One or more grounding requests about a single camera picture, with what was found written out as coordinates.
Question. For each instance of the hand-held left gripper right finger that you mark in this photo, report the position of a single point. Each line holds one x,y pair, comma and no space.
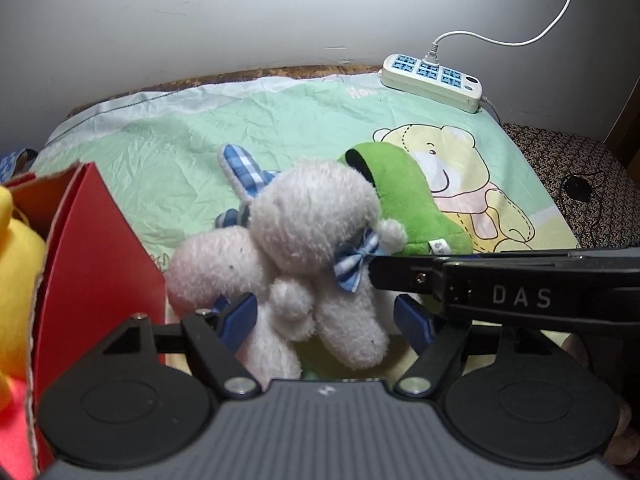
412,325

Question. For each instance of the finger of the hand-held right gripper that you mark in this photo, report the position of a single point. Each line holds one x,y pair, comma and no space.
405,275

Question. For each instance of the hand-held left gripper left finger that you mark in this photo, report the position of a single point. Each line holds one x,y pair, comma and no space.
240,317

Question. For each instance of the green plush toy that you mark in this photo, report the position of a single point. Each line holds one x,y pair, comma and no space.
415,195

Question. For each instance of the white plush dog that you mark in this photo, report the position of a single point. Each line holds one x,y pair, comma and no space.
310,210

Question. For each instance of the red cardboard box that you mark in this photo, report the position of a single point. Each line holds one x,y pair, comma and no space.
90,240

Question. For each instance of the yellow and pink plush bear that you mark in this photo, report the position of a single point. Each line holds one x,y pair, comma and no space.
15,285

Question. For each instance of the small black device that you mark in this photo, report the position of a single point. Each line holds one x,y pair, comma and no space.
577,188

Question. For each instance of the patterned brown cushion stool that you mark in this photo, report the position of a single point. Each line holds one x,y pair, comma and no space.
550,155

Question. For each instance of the bear printed green blanket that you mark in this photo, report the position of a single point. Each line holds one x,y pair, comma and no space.
150,160

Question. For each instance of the blue tissue pack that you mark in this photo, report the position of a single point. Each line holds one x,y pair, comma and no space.
12,165

